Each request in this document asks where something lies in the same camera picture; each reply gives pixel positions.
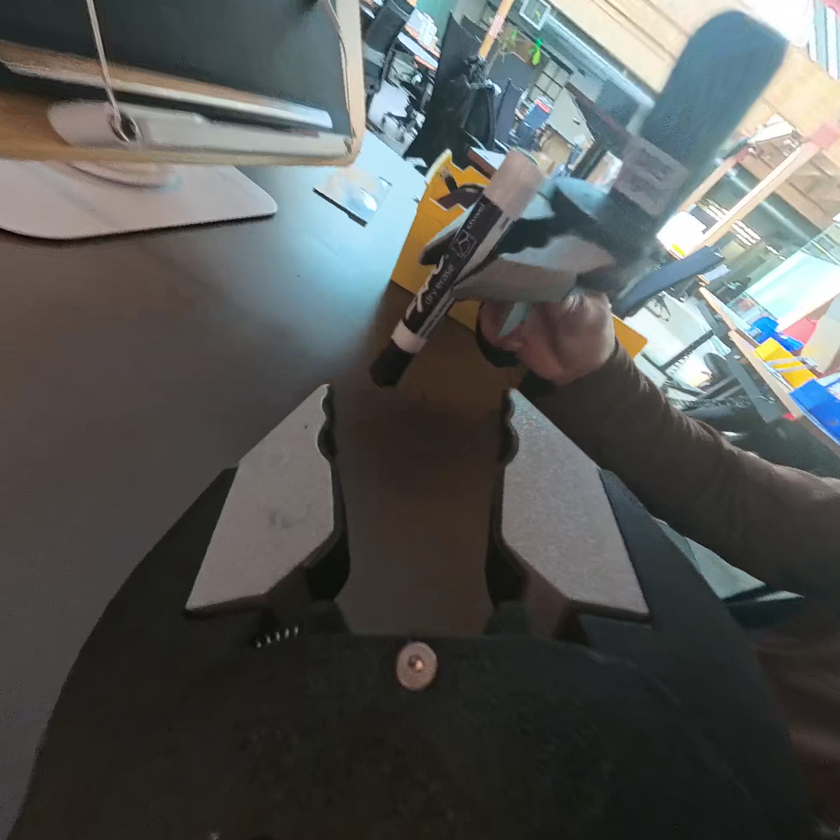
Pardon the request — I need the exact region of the yellow plastic bin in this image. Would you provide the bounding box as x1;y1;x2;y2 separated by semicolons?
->
392;150;648;361

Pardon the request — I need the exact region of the large blue parts bin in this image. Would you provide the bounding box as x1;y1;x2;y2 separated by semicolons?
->
787;377;840;444

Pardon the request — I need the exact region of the black office chair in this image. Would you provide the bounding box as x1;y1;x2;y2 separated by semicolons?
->
403;29;501;168

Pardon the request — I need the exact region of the black wood-framed board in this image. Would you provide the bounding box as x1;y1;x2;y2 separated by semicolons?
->
0;0;366;166

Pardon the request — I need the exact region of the blue office chair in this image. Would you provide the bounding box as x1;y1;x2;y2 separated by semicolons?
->
613;246;726;319

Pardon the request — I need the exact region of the small blue parts bin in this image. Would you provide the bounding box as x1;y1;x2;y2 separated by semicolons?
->
748;316;805;352

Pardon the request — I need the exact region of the black jacket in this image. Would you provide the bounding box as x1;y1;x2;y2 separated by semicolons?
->
453;56;501;153

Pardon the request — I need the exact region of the white metal stand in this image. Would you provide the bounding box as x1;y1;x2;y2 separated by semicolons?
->
0;98;278;240

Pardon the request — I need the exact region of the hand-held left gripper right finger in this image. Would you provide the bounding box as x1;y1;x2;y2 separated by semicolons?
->
486;389;652;636

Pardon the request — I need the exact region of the black dry erase marker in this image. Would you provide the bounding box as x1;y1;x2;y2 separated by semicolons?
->
369;150;544;389

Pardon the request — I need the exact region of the person's right forearm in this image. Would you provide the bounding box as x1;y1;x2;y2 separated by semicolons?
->
525;341;840;595

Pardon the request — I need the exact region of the grey mesh office chair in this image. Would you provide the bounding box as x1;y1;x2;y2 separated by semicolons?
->
656;525;805;611

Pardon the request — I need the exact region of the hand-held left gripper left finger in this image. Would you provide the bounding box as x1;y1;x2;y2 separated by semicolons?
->
185;385;350;611

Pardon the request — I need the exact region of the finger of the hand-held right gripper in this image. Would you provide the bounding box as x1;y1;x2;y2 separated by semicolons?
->
451;235;619;304
422;187;593;266

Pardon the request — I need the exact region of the person's torso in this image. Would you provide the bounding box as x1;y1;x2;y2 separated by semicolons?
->
755;594;840;828

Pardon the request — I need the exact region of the yellow parts bin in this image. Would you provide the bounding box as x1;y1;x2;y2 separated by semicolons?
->
753;338;818;388

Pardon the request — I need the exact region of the person's right hand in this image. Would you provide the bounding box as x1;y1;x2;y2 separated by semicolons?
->
479;292;619;389

